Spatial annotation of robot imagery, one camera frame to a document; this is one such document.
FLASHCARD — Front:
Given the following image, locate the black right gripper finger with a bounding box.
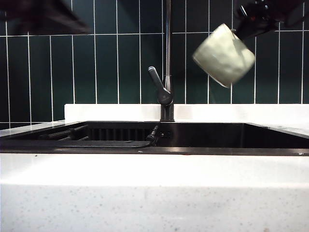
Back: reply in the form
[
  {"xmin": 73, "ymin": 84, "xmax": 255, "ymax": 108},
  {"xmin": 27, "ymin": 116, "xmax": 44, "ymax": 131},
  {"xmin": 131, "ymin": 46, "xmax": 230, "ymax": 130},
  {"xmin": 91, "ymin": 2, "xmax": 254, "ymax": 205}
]
[{"xmin": 234, "ymin": 20, "xmax": 279, "ymax": 41}]

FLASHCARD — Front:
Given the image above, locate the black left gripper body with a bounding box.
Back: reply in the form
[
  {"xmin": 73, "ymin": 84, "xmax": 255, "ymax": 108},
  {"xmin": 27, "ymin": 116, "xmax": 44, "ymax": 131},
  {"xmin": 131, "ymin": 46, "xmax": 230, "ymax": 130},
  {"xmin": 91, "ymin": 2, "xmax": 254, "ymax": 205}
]
[{"xmin": 0, "ymin": 0, "xmax": 42, "ymax": 33}]

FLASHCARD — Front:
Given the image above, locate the dark metal faucet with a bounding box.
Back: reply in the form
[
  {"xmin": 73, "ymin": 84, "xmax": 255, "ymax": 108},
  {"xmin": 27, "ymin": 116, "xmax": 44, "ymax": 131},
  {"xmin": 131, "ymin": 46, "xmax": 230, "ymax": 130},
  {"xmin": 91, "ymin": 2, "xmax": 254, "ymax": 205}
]
[{"xmin": 160, "ymin": 0, "xmax": 175, "ymax": 122}]

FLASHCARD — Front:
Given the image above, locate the grey faucet lever handle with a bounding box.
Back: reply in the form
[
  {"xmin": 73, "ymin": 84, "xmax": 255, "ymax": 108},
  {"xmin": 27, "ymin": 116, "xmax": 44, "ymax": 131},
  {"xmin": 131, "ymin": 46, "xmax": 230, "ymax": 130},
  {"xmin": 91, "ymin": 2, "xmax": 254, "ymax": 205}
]
[{"xmin": 148, "ymin": 66, "xmax": 174, "ymax": 105}]

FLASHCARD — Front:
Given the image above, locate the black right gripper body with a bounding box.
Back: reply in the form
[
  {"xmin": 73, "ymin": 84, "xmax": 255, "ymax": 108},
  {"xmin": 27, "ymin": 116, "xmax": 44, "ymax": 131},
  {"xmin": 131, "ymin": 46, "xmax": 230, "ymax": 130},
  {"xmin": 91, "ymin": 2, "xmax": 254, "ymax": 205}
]
[{"xmin": 238, "ymin": 0, "xmax": 278, "ymax": 24}]

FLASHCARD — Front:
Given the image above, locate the black roll-up sink rack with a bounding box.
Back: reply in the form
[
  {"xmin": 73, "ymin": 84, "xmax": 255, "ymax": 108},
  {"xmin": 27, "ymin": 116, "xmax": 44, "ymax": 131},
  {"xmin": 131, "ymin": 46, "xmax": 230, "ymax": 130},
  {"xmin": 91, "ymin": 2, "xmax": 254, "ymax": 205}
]
[{"xmin": 40, "ymin": 124, "xmax": 89, "ymax": 142}]

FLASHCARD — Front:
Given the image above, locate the black sink basin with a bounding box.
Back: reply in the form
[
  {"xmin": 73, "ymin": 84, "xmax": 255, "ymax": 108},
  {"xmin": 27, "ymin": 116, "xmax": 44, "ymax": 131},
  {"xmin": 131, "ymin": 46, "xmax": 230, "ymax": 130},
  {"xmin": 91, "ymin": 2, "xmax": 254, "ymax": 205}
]
[{"xmin": 0, "ymin": 120, "xmax": 309, "ymax": 155}]

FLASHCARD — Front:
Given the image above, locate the pale green dimpled ceramic mug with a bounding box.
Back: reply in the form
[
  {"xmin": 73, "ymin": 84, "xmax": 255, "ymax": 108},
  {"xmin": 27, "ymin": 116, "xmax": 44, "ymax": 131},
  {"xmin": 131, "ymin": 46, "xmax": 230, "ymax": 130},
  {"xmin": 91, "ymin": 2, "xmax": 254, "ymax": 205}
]
[{"xmin": 192, "ymin": 23, "xmax": 256, "ymax": 89}]

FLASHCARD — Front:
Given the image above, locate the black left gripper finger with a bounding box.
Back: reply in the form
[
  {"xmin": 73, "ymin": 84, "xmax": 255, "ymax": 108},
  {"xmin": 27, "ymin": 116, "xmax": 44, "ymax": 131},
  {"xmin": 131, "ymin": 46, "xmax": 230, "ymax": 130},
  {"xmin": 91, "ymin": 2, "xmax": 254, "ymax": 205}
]
[{"xmin": 36, "ymin": 0, "xmax": 92, "ymax": 35}]

